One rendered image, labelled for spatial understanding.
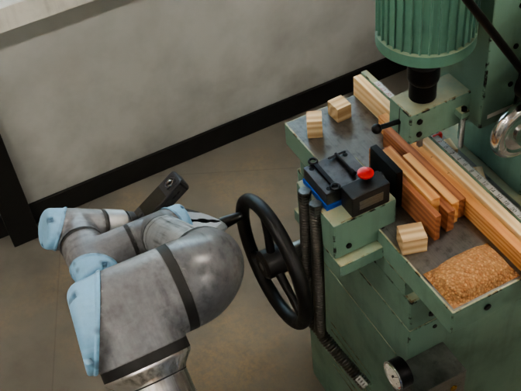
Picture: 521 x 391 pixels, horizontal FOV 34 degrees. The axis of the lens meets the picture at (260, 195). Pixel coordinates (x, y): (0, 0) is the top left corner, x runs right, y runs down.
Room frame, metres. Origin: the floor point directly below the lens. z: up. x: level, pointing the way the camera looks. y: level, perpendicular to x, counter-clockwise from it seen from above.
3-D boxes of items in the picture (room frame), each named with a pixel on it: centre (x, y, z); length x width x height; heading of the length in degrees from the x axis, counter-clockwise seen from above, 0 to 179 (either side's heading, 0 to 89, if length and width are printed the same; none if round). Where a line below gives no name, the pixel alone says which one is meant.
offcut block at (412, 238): (1.02, -0.26, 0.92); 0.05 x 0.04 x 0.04; 94
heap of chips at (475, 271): (0.94, -0.35, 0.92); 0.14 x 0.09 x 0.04; 112
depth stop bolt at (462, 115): (1.21, -0.40, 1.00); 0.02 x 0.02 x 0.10; 22
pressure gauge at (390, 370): (0.91, -0.23, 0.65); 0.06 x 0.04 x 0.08; 22
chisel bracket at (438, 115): (1.24, -0.34, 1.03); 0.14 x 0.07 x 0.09; 112
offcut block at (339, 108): (1.42, -0.19, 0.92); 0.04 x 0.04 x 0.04; 25
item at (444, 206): (1.14, -0.30, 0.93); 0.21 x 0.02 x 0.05; 22
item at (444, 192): (1.14, -0.32, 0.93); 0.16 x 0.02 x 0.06; 22
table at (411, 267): (1.16, -0.24, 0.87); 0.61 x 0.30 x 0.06; 22
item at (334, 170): (1.12, -0.16, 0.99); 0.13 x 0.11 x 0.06; 22
